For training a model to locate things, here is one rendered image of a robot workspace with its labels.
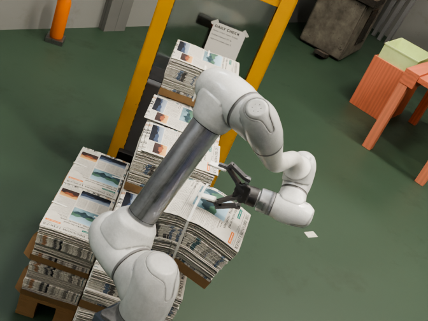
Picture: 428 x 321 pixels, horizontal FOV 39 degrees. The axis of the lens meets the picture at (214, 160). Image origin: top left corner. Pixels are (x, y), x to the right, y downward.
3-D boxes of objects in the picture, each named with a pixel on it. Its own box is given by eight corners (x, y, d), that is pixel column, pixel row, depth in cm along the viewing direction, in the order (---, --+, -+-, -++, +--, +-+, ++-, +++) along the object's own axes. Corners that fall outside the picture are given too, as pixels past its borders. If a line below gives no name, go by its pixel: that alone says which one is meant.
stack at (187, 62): (104, 239, 372) (170, 57, 308) (114, 211, 398) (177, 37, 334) (162, 260, 376) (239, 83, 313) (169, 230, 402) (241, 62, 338)
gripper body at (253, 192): (259, 193, 217) (235, 185, 217) (252, 212, 221) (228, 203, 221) (262, 184, 223) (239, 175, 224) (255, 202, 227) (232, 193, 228)
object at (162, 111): (143, 118, 294) (144, 116, 294) (154, 95, 319) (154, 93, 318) (213, 144, 298) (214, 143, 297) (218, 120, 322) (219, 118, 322)
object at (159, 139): (141, 151, 269) (141, 149, 268) (149, 121, 293) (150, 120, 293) (216, 178, 274) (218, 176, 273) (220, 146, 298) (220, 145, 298)
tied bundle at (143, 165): (121, 189, 279) (135, 149, 268) (132, 157, 304) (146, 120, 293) (197, 215, 284) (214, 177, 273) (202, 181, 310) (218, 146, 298)
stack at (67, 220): (13, 312, 303) (37, 224, 274) (58, 223, 369) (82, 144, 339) (70, 330, 307) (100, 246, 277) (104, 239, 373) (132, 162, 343)
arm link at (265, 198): (266, 220, 220) (251, 214, 220) (269, 207, 228) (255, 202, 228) (274, 200, 215) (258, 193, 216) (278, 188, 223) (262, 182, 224)
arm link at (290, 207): (265, 221, 224) (276, 190, 230) (304, 236, 223) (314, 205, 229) (270, 211, 214) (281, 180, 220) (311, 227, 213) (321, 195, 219)
